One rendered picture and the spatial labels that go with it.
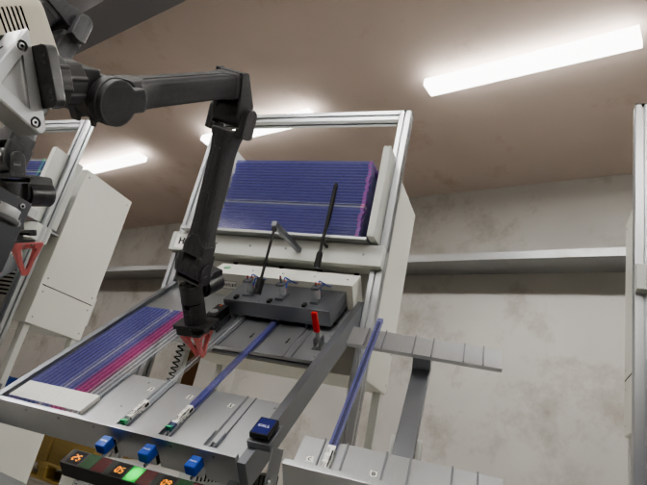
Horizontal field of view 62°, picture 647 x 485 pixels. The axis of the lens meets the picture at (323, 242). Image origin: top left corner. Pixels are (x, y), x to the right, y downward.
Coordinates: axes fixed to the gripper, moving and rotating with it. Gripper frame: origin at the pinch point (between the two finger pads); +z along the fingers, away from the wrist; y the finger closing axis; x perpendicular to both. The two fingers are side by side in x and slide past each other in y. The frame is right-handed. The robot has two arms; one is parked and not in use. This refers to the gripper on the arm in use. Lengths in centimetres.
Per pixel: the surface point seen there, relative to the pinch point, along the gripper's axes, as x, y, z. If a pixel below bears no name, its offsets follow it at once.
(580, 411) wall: -243, -110, 154
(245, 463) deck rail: 32.1, -31.8, 1.4
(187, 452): 32.2, -18.6, 2.0
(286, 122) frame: -82, 9, -52
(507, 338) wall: -284, -61, 127
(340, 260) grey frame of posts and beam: -44, -24, -13
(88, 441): 31.9, 8.0, 5.5
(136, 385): 15.6, 7.9, 1.4
